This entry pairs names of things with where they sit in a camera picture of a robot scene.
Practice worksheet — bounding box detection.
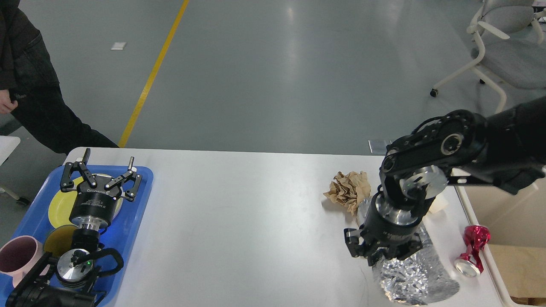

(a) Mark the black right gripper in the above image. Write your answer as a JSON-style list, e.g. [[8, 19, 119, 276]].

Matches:
[[344, 192, 423, 266]]

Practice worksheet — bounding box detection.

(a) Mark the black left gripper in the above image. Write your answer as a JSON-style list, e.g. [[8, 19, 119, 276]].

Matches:
[[60, 148, 142, 229]]

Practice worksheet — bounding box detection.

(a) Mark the yellow plastic plate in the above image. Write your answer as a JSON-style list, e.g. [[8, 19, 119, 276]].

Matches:
[[48, 174, 113, 229]]

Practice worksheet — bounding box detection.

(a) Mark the dark green mug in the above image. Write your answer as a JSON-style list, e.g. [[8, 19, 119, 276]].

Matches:
[[43, 225, 78, 258]]

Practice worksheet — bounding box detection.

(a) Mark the aluminium foil sheet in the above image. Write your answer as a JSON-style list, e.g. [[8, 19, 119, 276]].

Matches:
[[371, 224, 460, 306]]

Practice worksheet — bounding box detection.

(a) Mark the pink ribbed mug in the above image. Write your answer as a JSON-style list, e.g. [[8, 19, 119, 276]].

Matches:
[[0, 235, 44, 288]]

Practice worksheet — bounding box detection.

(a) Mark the crushed red soda can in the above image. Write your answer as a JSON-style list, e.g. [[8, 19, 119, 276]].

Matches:
[[453, 225, 490, 278]]

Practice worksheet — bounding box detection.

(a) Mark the brown paper bag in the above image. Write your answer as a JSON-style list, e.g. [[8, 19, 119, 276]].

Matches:
[[489, 244, 546, 298], [510, 296, 546, 307]]

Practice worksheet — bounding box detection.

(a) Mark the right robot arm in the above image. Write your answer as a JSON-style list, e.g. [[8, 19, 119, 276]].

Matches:
[[344, 97, 546, 266]]

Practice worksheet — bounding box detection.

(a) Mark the crumpled brown paper top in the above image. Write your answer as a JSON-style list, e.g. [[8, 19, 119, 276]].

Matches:
[[323, 171, 371, 216]]

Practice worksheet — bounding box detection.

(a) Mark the white cup behind gripper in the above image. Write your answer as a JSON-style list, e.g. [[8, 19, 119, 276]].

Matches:
[[429, 193, 449, 214]]

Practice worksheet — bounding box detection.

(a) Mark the left floor socket plate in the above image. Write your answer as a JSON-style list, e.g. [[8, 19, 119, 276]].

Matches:
[[368, 139, 391, 155]]

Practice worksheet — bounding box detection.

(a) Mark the white side table corner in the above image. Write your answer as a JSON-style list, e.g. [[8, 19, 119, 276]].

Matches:
[[0, 136, 21, 165]]

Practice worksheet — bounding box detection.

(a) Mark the person in dark clothes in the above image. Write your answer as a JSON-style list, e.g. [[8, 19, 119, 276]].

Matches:
[[0, 0, 116, 155]]

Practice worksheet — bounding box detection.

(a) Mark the beige plastic bin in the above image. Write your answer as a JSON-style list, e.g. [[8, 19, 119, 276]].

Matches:
[[456, 179, 546, 307]]

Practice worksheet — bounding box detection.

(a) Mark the grey office chair right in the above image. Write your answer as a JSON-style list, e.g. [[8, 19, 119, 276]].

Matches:
[[430, 0, 546, 113]]

